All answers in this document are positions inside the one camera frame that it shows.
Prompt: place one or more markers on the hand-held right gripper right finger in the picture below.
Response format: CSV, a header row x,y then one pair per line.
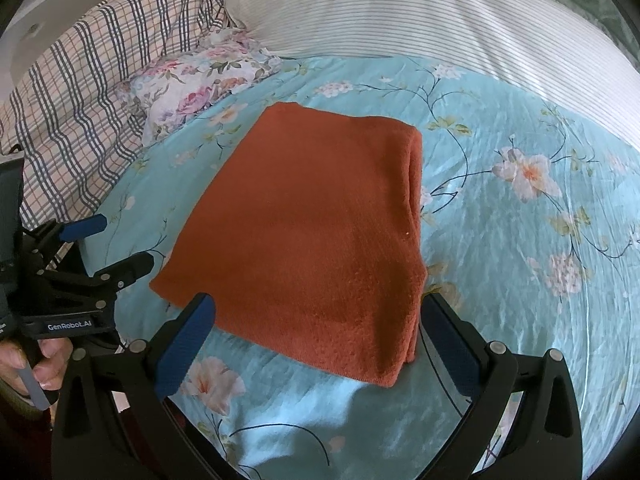
x,y
452,352

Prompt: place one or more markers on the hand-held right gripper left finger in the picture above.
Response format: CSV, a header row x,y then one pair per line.
x,y
186,347

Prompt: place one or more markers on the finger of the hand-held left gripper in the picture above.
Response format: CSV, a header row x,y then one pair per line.
x,y
82,227
127,267

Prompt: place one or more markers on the rust orange towel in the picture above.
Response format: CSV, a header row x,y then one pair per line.
x,y
310,220

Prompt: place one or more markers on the person's left hand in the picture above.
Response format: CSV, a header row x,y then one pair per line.
x,y
50,365

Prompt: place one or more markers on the light blue floral bedsheet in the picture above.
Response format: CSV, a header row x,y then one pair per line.
x,y
510,270

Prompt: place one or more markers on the plaid quilt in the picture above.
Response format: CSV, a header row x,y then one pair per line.
x,y
80,85

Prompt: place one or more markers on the dark red clothing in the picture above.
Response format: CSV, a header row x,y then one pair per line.
x,y
22,440

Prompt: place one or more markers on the pink floral pillow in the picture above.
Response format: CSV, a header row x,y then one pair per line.
x,y
200,72

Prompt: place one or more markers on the white striped pillow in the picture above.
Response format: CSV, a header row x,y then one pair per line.
x,y
400,10

